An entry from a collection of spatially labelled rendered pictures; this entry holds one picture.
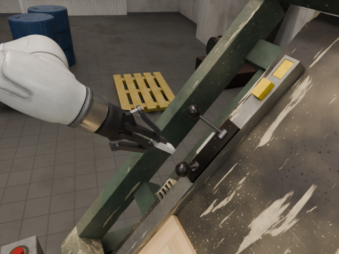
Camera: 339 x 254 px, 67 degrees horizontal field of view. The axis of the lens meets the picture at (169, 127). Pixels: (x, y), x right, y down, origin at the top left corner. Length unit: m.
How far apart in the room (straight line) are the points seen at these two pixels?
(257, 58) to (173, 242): 0.62
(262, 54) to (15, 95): 0.70
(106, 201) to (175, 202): 0.34
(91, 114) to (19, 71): 0.14
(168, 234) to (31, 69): 0.56
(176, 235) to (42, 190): 2.02
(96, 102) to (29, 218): 2.03
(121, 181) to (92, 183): 1.63
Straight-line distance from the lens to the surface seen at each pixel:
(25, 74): 0.49
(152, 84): 4.06
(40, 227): 2.41
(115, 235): 1.28
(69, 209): 2.45
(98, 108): 0.54
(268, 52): 0.90
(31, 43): 0.64
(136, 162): 0.94
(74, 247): 1.16
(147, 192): 0.99
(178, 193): 0.77
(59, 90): 0.50
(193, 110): 0.67
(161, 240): 0.83
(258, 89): 0.71
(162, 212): 0.81
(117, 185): 1.00
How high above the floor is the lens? 1.86
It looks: 35 degrees down
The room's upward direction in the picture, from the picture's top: 3 degrees clockwise
